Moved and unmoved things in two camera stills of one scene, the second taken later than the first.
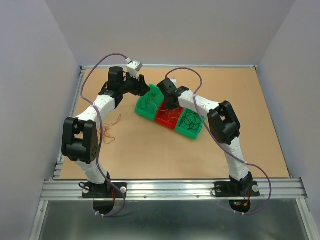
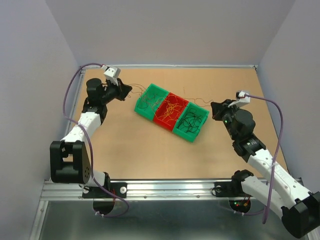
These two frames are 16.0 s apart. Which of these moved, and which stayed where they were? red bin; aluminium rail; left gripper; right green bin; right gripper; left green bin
Moved: right gripper; left gripper
Stayed: left green bin; right green bin; aluminium rail; red bin
